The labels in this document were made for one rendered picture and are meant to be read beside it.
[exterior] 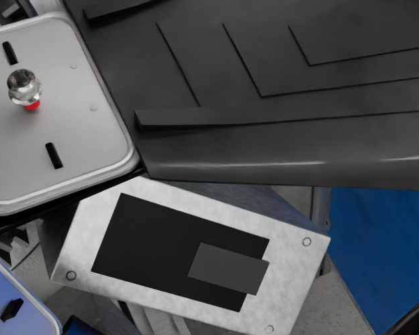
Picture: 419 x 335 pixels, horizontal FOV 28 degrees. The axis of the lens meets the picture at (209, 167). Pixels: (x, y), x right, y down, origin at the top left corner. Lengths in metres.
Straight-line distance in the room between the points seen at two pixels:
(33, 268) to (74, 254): 0.14
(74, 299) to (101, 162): 0.26
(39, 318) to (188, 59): 0.14
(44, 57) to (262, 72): 0.09
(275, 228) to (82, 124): 0.18
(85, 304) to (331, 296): 1.05
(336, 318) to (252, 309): 1.06
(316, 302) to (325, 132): 1.24
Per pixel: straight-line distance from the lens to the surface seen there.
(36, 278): 0.60
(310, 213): 1.39
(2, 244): 0.46
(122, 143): 0.33
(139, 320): 1.48
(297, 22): 0.36
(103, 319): 0.53
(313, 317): 1.56
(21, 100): 0.33
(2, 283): 0.40
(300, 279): 0.50
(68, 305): 0.57
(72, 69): 0.35
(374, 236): 1.19
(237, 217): 0.47
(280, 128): 0.33
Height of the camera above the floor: 1.45
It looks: 59 degrees down
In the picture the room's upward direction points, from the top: 8 degrees counter-clockwise
